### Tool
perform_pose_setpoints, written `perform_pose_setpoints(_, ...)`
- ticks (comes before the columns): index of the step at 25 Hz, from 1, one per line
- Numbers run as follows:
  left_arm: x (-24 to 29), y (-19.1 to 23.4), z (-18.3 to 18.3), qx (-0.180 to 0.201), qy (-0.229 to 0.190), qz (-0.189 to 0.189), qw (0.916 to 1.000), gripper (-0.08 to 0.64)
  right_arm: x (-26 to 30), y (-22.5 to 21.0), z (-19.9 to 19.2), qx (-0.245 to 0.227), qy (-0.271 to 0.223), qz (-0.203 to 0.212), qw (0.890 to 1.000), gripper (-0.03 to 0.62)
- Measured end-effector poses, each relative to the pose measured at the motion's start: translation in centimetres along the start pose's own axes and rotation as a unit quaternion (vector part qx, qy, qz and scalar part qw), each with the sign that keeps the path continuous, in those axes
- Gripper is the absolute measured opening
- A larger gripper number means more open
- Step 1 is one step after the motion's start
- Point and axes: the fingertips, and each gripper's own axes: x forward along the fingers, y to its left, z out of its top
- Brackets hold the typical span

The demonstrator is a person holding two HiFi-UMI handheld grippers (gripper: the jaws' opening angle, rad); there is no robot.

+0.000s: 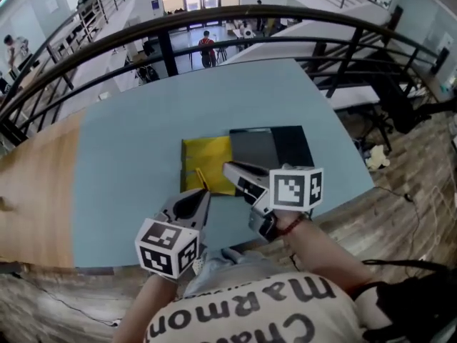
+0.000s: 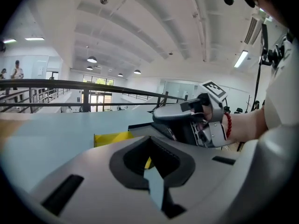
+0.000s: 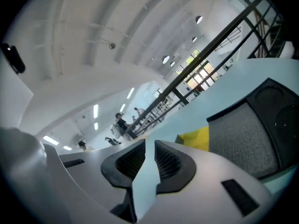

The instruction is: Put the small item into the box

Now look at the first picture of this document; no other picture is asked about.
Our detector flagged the person's right forearm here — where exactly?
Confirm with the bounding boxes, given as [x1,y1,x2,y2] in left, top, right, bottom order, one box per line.
[276,209,380,300]

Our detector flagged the person's left forearm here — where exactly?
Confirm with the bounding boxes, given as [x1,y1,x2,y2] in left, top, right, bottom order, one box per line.
[112,273,180,343]

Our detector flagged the black office chair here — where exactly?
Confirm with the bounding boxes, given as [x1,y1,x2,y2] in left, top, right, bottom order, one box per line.
[371,73,457,136]

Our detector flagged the red bead bracelet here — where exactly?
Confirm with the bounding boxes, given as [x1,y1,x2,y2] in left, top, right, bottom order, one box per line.
[276,212,312,237]

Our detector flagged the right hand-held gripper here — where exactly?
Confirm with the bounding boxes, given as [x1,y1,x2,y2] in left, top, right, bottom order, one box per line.
[223,161,324,243]

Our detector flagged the white printed t-shirt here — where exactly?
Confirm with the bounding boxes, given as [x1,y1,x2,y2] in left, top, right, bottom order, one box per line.
[142,272,369,343]

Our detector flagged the cream crumpled cloth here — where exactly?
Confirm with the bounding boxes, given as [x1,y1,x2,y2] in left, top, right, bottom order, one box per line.
[365,144,392,172]

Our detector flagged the black chest-mounted device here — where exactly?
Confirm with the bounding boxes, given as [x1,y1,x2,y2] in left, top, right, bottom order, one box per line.
[358,258,457,343]

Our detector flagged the black and yellow box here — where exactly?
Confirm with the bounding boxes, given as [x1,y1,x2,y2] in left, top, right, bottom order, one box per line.
[180,125,315,197]

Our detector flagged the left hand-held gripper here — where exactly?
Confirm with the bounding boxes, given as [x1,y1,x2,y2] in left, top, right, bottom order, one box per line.
[134,187,212,281]

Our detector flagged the small yellow utility knife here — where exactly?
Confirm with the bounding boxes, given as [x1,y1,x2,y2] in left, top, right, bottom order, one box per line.
[195,167,212,194]

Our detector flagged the grey shorts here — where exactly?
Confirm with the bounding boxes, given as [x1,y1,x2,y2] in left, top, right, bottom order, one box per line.
[183,247,301,299]

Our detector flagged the black floor cable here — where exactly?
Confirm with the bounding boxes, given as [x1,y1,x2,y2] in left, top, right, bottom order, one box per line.
[9,272,123,327]
[373,185,423,236]

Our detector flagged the white floor cable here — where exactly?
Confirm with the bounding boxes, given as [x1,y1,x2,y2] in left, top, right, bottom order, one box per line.
[421,183,457,250]

